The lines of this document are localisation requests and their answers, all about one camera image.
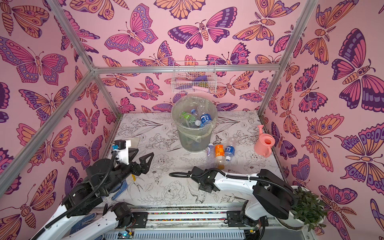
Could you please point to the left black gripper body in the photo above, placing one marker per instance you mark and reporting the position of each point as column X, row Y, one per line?
column 122, row 172

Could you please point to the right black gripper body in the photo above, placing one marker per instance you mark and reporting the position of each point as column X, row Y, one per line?
column 197, row 177

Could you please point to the purple label clear bottle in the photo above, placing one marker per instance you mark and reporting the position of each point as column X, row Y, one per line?
column 210, row 151

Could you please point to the orange label bottle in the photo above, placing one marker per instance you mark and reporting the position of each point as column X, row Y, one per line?
column 220, row 157

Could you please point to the blue label bottle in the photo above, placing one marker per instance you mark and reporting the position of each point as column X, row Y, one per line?
column 230, row 149
column 206, row 119

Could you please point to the lime green label bottle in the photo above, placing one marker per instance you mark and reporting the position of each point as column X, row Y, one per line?
column 187, row 119

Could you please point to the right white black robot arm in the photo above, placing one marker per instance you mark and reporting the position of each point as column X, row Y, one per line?
column 266, row 193

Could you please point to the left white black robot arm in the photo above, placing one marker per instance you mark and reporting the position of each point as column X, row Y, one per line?
column 78, row 203

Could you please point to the grey mesh waste bin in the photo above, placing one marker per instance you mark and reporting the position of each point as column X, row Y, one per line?
column 198, row 137

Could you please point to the pink plastic watering can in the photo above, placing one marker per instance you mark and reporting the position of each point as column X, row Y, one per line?
column 264, row 144

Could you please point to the potted green plant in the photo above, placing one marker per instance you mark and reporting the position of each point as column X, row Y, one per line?
column 309, row 212

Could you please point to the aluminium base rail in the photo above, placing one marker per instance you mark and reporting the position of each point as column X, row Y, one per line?
column 197, row 223

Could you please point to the white wire wall basket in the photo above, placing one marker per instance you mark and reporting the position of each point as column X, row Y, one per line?
column 194, row 77

